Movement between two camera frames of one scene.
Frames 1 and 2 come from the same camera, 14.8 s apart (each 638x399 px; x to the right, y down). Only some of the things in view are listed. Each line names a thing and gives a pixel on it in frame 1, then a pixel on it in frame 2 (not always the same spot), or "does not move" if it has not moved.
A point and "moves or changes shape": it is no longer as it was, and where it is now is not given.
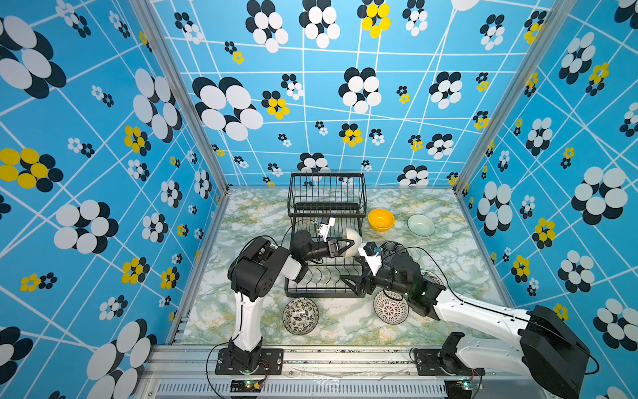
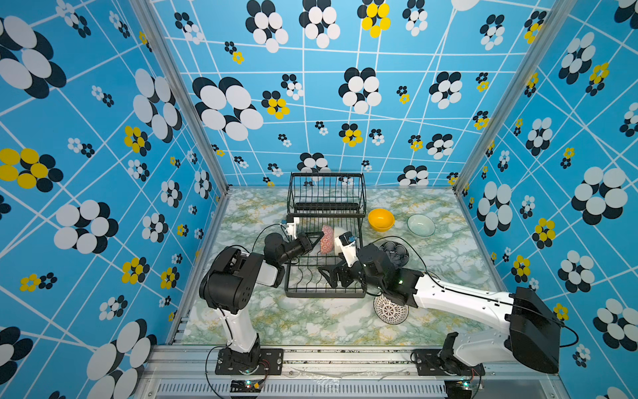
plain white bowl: x=350 y=234 moves or changes shape
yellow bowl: x=380 y=219 does not move
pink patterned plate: x=390 y=307 does not move
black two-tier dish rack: x=311 y=197 does not move
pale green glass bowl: x=422 y=224 does not move
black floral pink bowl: x=301 y=316 to x=326 y=242
